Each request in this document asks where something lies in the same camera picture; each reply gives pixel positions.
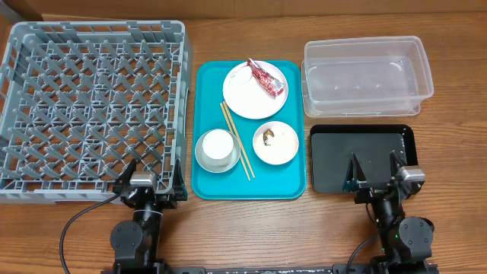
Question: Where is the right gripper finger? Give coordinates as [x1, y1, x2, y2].
[390, 150, 406, 181]
[342, 153, 367, 192]

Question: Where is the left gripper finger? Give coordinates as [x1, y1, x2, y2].
[113, 159, 137, 190]
[172, 159, 187, 201]

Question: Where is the grey bowl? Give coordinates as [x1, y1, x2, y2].
[194, 131, 238, 174]

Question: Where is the white paper cup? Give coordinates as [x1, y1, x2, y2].
[202, 129, 234, 160]

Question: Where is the small white bowl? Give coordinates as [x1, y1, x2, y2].
[253, 121, 300, 165]

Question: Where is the brown food scrap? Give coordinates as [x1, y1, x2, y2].
[263, 129, 275, 146]

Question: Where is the red snack wrapper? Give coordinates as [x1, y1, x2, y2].
[247, 59, 285, 97]

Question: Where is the white tissue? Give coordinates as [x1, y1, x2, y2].
[229, 65, 253, 85]

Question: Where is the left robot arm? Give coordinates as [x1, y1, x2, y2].
[110, 159, 187, 274]

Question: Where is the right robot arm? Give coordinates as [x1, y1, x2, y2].
[342, 151, 439, 274]

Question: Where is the grey dishwasher rack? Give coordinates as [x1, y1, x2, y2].
[1, 21, 193, 203]

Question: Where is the black tray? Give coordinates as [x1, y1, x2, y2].
[310, 124, 418, 194]

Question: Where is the teal serving tray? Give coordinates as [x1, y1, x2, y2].
[191, 60, 307, 200]

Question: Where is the clear plastic bin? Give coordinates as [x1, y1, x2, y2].
[301, 36, 434, 118]

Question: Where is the wooden chopstick left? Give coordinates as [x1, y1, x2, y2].
[220, 103, 251, 180]

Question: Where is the wooden chopstick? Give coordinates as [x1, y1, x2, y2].
[221, 101, 256, 180]
[220, 103, 251, 180]

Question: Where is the wooden chopstick right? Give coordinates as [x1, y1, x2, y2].
[221, 101, 256, 180]

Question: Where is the large white plate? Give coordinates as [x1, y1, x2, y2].
[222, 61, 288, 119]

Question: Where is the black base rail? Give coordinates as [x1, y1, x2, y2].
[100, 264, 440, 274]

